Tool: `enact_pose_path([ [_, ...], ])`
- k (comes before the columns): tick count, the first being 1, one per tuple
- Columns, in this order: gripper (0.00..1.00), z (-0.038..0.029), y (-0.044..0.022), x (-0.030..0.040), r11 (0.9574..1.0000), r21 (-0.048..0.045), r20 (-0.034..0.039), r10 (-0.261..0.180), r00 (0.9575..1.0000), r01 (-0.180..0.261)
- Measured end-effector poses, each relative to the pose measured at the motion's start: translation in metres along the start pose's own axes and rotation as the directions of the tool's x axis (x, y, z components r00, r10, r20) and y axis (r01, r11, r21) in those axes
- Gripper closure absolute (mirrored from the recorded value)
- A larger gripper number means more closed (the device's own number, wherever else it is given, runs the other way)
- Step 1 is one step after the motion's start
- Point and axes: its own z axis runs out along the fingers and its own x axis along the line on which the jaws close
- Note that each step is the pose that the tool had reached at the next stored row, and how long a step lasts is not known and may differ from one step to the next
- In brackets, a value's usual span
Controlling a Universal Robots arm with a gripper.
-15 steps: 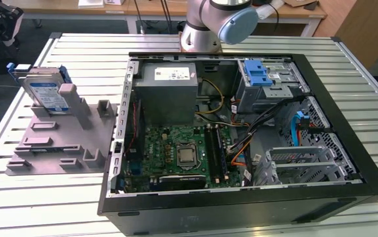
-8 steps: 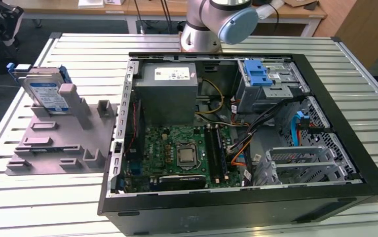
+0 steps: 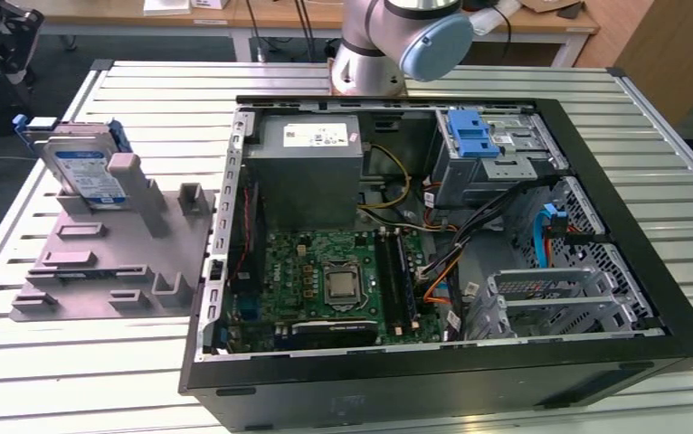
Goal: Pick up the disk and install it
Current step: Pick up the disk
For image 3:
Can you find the hard disk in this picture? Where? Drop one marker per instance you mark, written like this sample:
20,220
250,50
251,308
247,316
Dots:
84,172

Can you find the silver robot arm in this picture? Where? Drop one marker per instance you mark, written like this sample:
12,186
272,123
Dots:
365,45

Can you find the wooden desk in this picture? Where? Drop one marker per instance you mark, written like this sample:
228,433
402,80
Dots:
111,18

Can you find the white box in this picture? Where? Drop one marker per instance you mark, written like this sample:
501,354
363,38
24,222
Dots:
166,5

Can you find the grey parts rack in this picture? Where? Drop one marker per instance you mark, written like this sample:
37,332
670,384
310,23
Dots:
123,235

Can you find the grey power supply unit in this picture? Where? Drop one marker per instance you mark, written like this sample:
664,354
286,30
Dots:
304,190

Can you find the green motherboard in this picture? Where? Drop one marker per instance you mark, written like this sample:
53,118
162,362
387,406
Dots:
288,253

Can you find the silver CPU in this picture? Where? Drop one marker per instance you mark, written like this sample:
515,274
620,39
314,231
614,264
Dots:
341,285

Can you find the blue plastic drive latch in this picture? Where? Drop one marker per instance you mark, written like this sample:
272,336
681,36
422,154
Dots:
467,135

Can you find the metal optical drive cage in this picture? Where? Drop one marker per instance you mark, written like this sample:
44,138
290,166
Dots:
461,181

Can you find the black graphics card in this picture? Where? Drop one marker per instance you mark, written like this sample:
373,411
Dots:
329,332

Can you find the RAM stick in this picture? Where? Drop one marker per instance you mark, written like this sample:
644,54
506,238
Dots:
406,271

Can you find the brown cardboard piece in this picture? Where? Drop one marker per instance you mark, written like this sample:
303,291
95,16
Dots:
551,6

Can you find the black PC case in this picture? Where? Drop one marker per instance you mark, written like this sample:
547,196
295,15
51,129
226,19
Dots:
382,389

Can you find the wooden cabinet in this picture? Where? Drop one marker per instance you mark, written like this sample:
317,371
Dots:
654,45

